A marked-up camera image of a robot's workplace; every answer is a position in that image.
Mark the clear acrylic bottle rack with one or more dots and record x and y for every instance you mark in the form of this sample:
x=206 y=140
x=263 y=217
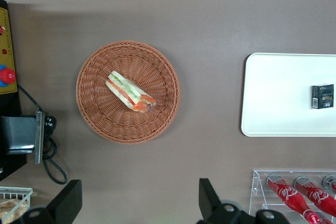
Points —
x=258 y=195

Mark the small black carton box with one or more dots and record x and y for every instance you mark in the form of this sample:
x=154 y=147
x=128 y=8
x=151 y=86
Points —
x=323 y=96

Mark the round brown wicker basket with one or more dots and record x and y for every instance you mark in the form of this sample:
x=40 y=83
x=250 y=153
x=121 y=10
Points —
x=157 y=77

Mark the bagged bread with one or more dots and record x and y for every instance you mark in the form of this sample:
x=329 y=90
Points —
x=11 y=209

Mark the plastic-wrapped sandwich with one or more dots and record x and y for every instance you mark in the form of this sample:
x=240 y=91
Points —
x=128 y=93

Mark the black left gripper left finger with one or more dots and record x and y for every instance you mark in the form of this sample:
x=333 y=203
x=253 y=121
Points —
x=67 y=203

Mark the black and yellow control box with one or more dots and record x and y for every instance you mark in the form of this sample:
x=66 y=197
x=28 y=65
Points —
x=8 y=51

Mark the red cola bottle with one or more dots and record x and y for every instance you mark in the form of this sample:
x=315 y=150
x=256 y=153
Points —
x=331 y=183
x=288 y=197
x=319 y=197

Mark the red emergency stop button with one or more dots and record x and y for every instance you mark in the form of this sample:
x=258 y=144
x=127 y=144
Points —
x=6 y=75

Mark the grey metal bracket plate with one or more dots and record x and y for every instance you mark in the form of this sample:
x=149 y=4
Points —
x=39 y=137

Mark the white rectangular tray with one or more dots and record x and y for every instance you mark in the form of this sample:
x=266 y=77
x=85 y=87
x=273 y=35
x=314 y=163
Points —
x=275 y=98

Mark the dark grey block housing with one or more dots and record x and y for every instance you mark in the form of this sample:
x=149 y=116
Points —
x=17 y=134

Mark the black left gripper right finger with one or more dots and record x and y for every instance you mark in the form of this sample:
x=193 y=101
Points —
x=210 y=205

